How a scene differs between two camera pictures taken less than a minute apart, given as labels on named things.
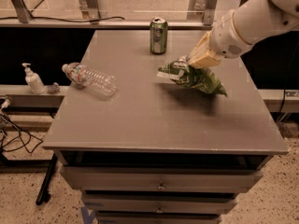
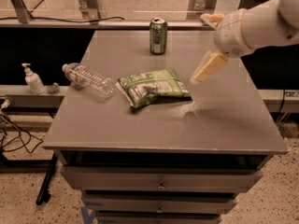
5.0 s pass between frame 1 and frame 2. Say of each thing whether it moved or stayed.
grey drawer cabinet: stayed
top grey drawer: stayed
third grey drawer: stayed
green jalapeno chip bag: moved
